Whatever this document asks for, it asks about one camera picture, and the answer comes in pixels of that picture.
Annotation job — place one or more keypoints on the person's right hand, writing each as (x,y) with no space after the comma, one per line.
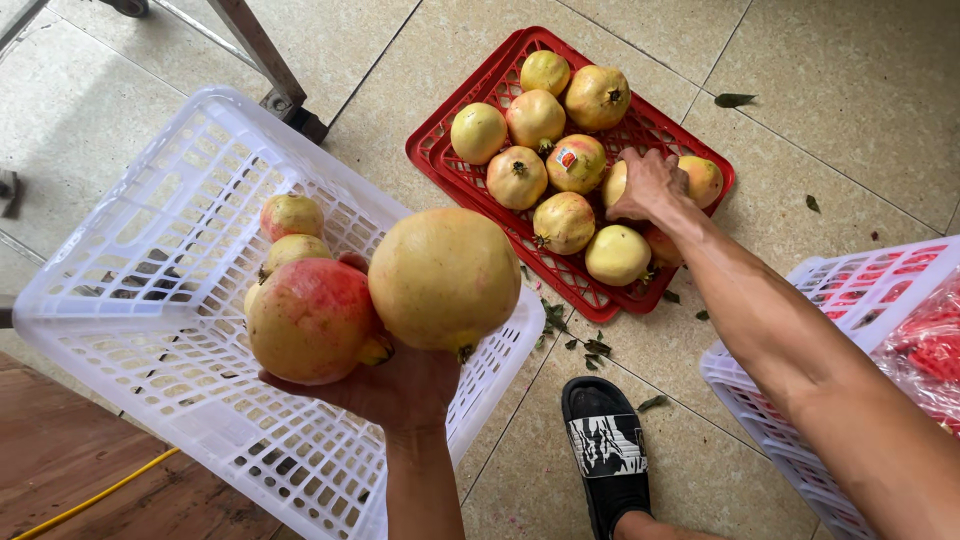
(651,187)

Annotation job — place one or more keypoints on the pink-yellow pomegranate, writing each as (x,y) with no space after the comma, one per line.
(291,216)
(296,250)

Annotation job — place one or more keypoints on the cluster of leaf scraps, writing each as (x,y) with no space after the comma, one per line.
(555,315)

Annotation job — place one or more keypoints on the red plastic tray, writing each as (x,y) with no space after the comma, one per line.
(417,154)
(652,131)

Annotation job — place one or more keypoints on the small pale yellow pomegranate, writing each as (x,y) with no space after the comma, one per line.
(613,184)

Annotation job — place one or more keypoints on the person's foot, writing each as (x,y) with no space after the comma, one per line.
(652,529)

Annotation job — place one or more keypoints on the large dry green leaf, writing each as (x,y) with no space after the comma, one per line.
(733,100)

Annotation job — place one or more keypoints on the heap of pomegranates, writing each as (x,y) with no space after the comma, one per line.
(517,176)

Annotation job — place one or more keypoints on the black caster wheel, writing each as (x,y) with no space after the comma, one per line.
(127,6)

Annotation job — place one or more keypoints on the white basket with red filling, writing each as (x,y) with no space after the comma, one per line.
(757,390)

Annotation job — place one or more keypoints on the brown wooden board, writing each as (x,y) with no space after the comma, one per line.
(67,450)

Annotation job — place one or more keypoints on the white plastic basket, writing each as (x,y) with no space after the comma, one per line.
(150,300)

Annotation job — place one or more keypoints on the black slipper with white print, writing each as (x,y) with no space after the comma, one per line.
(604,442)

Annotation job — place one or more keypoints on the red-blushed pomegranate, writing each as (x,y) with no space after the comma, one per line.
(307,322)

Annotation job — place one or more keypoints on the clear bag of red netting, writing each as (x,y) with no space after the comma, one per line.
(926,345)

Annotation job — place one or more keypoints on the large yellow pomegranate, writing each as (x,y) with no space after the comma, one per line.
(442,281)

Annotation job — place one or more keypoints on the person's left hand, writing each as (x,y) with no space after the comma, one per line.
(409,390)

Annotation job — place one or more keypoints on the grey metal frame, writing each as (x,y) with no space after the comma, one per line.
(259,49)

